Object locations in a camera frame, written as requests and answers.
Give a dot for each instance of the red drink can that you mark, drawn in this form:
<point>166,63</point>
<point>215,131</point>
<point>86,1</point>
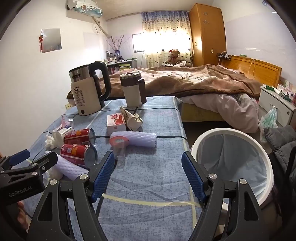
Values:
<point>76,136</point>
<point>74,151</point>

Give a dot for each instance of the white nightstand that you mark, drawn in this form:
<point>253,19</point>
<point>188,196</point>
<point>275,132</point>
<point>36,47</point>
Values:
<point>275,104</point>

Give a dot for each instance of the wooden bed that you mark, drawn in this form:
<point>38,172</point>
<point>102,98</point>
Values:
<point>259,67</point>

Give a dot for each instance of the covered wall air conditioner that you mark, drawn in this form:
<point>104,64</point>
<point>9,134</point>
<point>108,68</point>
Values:
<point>85,8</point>

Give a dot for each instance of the white plastic container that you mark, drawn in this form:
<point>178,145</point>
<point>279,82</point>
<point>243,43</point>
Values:
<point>57,136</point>

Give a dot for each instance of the brown and white thermos mug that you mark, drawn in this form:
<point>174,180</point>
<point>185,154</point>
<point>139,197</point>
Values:
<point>131,95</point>

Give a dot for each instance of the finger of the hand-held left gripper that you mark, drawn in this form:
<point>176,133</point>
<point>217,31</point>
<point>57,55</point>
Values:
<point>44,163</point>
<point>19,157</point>

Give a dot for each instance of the clear plastic cup red lid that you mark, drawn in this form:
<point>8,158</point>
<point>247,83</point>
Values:
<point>119,141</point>

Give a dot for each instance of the pale pink duvet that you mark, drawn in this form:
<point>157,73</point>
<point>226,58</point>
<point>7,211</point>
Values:
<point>231,111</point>

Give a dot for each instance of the translucent bin liner bag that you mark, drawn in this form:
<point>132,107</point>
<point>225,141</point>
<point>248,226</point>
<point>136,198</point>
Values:
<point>231,157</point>

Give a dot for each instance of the beige tissue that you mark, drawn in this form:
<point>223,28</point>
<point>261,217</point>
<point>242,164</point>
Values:
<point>134,120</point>

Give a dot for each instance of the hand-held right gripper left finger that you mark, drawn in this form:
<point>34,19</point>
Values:
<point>104,178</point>

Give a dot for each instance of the bed with brown blanket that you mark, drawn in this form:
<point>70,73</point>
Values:
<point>185,81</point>

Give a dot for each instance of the white round trash bin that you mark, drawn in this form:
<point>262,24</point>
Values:
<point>266,185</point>

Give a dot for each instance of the white crumpled clothing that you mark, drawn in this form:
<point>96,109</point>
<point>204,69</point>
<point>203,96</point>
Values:
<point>182,64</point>

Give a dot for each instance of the white tissue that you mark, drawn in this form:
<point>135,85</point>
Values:
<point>54,173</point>
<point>49,142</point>

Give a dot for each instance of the red hanging ornament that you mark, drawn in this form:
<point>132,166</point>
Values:
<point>41,39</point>

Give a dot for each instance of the small clear plastic bag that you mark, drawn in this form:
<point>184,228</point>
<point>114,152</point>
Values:
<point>66,122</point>

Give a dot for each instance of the green printed plastic bag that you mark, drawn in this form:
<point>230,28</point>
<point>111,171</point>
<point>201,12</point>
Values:
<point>269,122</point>

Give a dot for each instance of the wrapped air conditioner pipe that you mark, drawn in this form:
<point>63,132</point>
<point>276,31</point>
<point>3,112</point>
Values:
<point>101,27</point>

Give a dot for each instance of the blue patterned tablecloth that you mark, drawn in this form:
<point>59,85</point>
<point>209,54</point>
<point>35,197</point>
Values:
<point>150,185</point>

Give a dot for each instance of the cluttered desk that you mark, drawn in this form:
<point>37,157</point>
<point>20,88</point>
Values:
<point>122,64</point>

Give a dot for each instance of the wall socket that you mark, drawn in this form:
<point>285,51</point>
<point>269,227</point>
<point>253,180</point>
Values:
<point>68,106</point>

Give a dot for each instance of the brown teddy bear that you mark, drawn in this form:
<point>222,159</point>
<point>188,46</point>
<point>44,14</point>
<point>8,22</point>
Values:
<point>173,56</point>

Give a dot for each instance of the group of small boxes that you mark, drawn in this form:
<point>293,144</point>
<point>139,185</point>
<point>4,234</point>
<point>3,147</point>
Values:
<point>288,89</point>

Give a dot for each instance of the silvery wall poster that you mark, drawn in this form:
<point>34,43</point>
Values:
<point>52,40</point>

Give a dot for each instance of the red and white milk carton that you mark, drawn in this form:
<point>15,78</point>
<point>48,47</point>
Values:
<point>115,126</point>

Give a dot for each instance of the flat green box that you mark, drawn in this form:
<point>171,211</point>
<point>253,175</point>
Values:
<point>272,88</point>

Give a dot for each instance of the blue and cream patterned curtain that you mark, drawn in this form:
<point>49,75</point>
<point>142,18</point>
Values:
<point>166,23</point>

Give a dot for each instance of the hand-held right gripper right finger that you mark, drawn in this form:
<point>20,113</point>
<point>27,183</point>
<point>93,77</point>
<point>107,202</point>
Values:
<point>193,178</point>

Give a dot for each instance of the power strip with plugs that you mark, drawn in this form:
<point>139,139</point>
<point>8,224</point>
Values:
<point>223,56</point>

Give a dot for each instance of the vase with purple branches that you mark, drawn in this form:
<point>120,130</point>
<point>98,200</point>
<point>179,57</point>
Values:
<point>116,46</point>

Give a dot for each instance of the wooden wardrobe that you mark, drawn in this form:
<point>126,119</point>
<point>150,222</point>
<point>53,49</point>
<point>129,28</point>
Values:
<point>208,34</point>

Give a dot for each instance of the steel and beige electric kettle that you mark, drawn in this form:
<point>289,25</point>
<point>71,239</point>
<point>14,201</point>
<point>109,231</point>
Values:
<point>85,97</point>

